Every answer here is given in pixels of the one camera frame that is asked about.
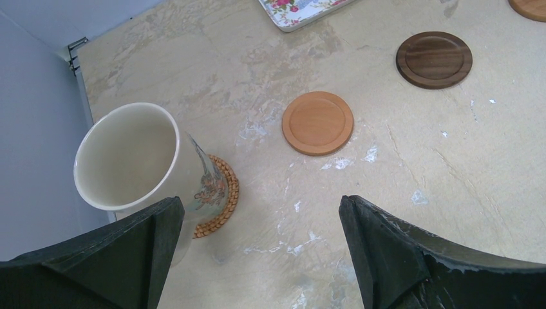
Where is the dark wooden coaster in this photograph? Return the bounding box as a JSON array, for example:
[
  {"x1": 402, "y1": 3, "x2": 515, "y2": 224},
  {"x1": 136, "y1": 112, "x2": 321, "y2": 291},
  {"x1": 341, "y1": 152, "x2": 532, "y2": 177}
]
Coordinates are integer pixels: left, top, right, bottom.
[{"x1": 395, "y1": 32, "x2": 473, "y2": 89}]

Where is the light wooden coaster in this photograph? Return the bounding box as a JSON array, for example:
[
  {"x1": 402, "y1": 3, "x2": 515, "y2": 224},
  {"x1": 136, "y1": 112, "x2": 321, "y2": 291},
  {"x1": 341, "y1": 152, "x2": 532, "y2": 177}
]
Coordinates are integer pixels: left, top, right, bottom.
[{"x1": 281, "y1": 91, "x2": 354, "y2": 156}]

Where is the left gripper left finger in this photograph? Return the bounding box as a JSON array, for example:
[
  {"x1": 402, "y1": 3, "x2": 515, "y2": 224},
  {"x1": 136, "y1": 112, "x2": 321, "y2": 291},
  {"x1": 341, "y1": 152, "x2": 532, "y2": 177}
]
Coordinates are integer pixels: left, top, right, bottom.
[{"x1": 1, "y1": 197, "x2": 185, "y2": 308}]

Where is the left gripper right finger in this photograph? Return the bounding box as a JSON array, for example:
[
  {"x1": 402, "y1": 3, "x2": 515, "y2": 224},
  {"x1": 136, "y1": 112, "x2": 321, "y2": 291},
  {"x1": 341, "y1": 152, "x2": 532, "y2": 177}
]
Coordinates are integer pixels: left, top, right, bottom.
[{"x1": 339, "y1": 195, "x2": 545, "y2": 308}]

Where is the floral tray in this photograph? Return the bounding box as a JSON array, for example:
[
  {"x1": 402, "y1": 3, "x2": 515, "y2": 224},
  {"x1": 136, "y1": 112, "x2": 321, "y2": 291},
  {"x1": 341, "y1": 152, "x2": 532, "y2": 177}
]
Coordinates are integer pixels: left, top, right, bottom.
[{"x1": 258, "y1": 0, "x2": 354, "y2": 33}]

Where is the orange coaster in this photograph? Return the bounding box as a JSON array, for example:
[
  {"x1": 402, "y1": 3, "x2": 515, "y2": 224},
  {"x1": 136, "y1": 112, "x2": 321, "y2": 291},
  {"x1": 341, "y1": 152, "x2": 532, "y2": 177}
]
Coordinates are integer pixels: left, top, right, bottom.
[{"x1": 508, "y1": 0, "x2": 545, "y2": 23}]

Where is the beige mug with pattern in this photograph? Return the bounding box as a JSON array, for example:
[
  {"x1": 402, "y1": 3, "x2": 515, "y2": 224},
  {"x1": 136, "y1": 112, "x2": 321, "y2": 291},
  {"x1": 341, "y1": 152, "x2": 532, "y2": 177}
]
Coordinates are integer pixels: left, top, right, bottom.
[{"x1": 73, "y1": 102, "x2": 227, "y2": 265}]

